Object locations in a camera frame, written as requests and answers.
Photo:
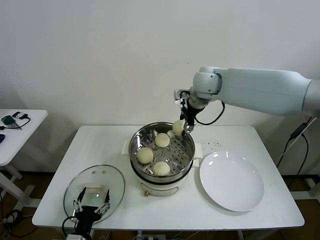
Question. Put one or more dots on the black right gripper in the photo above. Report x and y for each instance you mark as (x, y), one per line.
(188, 113)

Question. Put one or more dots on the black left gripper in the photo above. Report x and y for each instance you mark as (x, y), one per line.
(87, 215)

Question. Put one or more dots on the white steamed baozi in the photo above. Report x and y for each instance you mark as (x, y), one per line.
(161, 168)
(178, 127)
(162, 139)
(145, 155)

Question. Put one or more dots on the round glass pot lid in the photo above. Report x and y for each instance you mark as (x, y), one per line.
(115, 180)

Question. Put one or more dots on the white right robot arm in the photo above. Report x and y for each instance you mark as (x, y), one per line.
(250, 87)

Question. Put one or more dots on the perforated steel steamer basket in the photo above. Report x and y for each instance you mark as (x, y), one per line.
(180, 155)

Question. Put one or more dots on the scattered dark crumbs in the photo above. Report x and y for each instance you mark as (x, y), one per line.
(216, 144)

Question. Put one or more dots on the white electric cooker base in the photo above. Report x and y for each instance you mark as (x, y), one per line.
(160, 188)

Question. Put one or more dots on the white power strip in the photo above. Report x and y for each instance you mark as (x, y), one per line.
(155, 237)

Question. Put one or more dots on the round white plate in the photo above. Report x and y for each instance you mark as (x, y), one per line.
(231, 181)

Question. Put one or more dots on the white side table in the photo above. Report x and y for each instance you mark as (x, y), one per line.
(27, 135)

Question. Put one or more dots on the dark blue object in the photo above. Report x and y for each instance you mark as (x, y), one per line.
(1, 138)

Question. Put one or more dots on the black and white adapter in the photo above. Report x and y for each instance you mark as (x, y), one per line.
(17, 114)

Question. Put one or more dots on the black power adapter brick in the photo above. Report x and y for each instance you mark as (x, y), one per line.
(297, 131)

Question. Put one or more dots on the small green device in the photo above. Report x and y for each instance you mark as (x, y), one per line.
(8, 120)

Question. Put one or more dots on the white equipment stand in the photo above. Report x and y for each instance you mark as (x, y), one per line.
(313, 187)

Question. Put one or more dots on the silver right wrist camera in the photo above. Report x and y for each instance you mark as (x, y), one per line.
(178, 96)

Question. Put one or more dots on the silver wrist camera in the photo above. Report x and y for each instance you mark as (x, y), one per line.
(178, 96)
(73, 237)

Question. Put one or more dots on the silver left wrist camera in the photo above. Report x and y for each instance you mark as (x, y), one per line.
(73, 237)

